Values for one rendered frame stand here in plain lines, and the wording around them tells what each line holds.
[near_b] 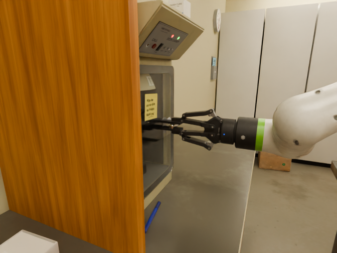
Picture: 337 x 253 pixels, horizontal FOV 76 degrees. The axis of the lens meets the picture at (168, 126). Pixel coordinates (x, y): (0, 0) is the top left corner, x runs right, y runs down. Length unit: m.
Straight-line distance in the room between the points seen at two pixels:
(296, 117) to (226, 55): 3.14
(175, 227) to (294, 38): 3.19
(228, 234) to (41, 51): 0.65
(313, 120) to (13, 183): 0.80
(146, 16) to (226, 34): 3.16
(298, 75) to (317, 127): 3.07
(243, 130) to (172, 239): 0.35
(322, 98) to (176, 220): 0.49
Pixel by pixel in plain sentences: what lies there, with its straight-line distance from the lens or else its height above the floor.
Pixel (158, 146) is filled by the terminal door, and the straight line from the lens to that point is 0.72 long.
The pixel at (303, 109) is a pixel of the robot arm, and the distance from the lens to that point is 0.49.
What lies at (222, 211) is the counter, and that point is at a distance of 0.76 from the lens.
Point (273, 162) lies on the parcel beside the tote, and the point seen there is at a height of 0.11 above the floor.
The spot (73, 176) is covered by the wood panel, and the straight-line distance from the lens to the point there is 0.59.
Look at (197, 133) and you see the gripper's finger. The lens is 0.67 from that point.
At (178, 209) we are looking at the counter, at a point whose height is 0.94.
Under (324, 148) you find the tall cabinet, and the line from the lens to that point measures 3.79.
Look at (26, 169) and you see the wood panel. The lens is 0.73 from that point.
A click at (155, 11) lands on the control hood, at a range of 0.49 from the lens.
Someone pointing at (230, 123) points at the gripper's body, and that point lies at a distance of 0.63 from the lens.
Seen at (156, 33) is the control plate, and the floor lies 1.46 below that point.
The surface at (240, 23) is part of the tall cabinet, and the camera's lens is 3.62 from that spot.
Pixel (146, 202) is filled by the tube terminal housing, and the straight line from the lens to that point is 0.75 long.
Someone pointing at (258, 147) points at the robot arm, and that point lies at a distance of 0.63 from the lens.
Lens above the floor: 1.38
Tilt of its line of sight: 15 degrees down
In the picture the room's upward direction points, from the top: straight up
